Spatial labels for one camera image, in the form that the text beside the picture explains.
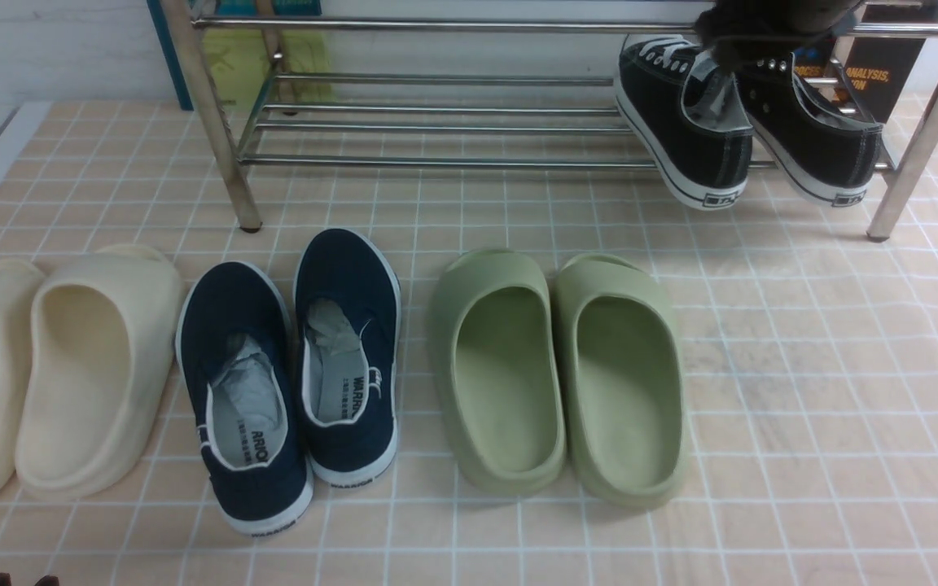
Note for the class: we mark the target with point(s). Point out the teal and yellow book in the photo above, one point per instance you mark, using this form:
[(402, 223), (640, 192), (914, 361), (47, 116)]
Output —
[(237, 59)]

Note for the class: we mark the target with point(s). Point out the navy slip-on shoe right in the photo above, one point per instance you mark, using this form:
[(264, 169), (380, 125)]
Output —
[(347, 303)]

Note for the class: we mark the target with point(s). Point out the green foam slipper right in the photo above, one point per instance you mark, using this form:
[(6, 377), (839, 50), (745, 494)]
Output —
[(619, 357)]

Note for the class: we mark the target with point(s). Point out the green foam slipper left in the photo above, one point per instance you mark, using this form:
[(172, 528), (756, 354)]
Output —
[(491, 349)]

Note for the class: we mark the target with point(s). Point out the black canvas sneaker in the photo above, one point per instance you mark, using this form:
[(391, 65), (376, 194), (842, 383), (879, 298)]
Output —
[(828, 157), (687, 112)]

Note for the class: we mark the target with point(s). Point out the silver metal shoe rack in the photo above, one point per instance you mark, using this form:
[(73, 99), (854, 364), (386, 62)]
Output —
[(181, 26)]

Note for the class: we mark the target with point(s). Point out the navy slip-on shoe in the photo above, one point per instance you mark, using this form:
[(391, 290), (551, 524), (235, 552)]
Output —
[(347, 303), (233, 350)]

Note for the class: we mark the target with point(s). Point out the navy slip-on shoe left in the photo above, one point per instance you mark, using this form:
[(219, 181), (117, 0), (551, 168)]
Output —
[(233, 350)]

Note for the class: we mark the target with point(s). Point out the green foam slipper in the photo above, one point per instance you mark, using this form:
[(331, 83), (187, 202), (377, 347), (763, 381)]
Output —
[(491, 349), (619, 357)]

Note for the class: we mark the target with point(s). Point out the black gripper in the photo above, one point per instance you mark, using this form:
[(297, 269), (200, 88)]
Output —
[(739, 33)]

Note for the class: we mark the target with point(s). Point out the black image processing book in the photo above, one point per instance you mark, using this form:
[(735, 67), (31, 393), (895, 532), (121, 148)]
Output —
[(878, 67)]

